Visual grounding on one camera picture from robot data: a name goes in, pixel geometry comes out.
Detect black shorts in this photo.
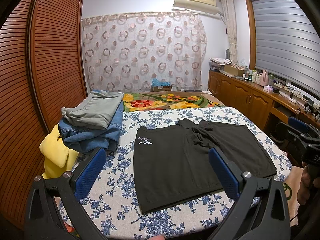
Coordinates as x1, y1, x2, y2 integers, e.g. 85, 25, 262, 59
133, 119, 277, 213

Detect grey window blind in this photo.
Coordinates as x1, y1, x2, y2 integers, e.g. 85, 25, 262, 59
249, 0, 319, 96

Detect colourful floral blanket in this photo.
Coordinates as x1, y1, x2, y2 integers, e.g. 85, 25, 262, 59
123, 91, 224, 112

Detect brown louvered wardrobe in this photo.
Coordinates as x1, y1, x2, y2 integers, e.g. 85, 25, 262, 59
1, 0, 87, 229

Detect long wooden cabinet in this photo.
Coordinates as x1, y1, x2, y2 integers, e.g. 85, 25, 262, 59
208, 70, 319, 135

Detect cardboard box on cabinet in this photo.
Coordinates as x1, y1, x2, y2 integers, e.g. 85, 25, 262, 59
223, 64, 246, 76

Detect pink bottle on cabinet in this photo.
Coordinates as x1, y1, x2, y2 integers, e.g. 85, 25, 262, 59
260, 70, 269, 86

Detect yellow plush toy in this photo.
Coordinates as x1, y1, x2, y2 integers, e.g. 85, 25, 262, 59
39, 124, 79, 179

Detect stack of papers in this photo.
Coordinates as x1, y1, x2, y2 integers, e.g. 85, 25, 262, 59
209, 58, 232, 72

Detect beige side curtain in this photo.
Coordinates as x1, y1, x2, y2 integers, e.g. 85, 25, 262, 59
221, 0, 238, 63

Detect person right hand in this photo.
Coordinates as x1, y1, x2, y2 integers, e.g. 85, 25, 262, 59
297, 162, 310, 205

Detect blue floral bed sheet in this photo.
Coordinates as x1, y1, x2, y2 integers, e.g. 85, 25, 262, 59
75, 107, 292, 239

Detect wall air conditioner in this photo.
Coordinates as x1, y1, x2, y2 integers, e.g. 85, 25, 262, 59
173, 0, 219, 15

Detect pink circle pattern curtain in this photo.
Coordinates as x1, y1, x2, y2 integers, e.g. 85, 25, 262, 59
81, 11, 207, 93

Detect folded blue jeans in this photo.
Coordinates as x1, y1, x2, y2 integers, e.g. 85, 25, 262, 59
58, 102, 124, 153

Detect folded grey pants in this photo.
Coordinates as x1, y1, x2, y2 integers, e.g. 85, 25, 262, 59
61, 90, 124, 130

